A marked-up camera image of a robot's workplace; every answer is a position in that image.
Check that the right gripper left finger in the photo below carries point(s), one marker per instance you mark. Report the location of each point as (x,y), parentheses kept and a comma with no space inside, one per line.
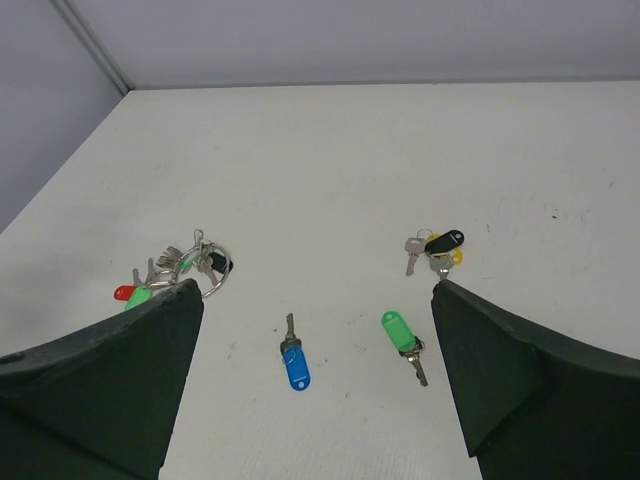
(101,402)

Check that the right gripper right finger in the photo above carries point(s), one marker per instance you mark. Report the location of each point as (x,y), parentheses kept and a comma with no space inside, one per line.
(533,403)

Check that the red tag key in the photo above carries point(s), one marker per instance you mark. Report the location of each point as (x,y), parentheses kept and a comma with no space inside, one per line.
(124,292)

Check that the blue tag key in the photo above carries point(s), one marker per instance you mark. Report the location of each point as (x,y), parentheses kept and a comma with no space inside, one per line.
(294,359)

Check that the silver keyring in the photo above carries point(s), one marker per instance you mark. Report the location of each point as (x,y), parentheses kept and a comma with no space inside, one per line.
(165,271)

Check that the yellow black tag key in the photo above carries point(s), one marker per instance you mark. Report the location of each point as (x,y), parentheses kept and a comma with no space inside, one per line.
(442,251)

